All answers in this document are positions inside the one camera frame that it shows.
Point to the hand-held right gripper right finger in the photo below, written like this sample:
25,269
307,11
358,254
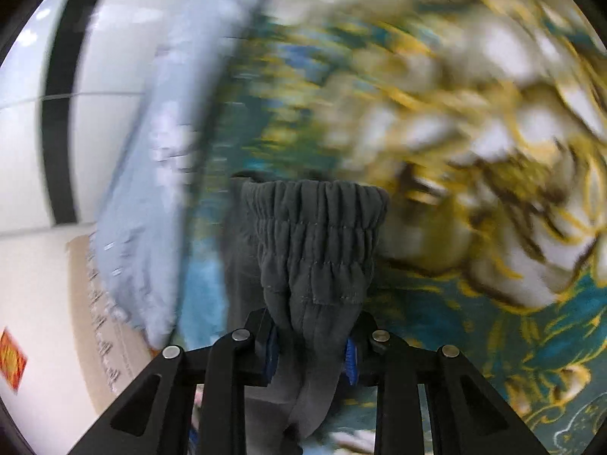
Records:
351,355

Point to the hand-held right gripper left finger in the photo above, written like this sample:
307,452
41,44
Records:
268,351

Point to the dark grey pants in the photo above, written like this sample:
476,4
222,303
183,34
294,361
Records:
308,265

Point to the cardboard box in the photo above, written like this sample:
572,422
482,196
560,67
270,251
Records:
102,322

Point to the teal floral printed blanket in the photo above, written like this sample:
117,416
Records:
427,151

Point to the light blue quilt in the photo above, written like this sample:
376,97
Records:
156,161

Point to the red sticker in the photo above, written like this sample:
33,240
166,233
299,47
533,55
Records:
10,358

